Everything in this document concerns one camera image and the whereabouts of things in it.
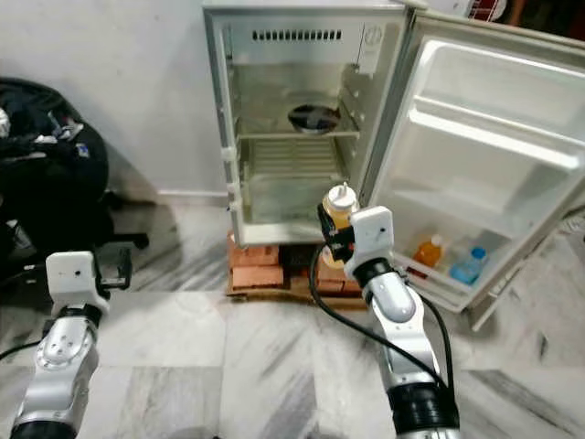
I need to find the amber bottle with white cap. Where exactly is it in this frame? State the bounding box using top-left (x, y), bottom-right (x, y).
top-left (320, 181), bottom-right (360, 266)

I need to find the brick and wood fridge base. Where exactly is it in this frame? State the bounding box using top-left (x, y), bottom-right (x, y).
top-left (224, 229), bottom-right (367, 299)

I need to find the silver fridge door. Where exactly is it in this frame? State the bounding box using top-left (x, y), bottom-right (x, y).
top-left (361, 9), bottom-right (585, 332)

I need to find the small orange bottle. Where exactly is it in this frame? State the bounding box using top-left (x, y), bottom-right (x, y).
top-left (411, 234), bottom-right (445, 272)

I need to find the dark round bowl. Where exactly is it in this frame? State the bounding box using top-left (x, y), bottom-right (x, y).
top-left (287, 103), bottom-right (341, 136)

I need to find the small blue bottle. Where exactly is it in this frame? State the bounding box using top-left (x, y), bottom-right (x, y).
top-left (450, 246), bottom-right (491, 286)

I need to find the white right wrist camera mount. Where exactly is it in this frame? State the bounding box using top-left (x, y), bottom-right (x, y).
top-left (347, 206), bottom-right (396, 275)

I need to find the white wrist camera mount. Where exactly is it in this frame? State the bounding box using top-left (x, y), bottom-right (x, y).
top-left (48, 249), bottom-right (111, 318)
top-left (347, 206), bottom-right (396, 275)

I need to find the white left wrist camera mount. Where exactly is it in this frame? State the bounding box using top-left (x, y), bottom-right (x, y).
top-left (48, 249), bottom-right (111, 318)

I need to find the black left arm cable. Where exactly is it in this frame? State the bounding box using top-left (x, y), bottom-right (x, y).
top-left (0, 340), bottom-right (48, 363)

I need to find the fridge wire shelf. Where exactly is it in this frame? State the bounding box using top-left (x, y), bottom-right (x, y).
top-left (236, 126), bottom-right (362, 142)

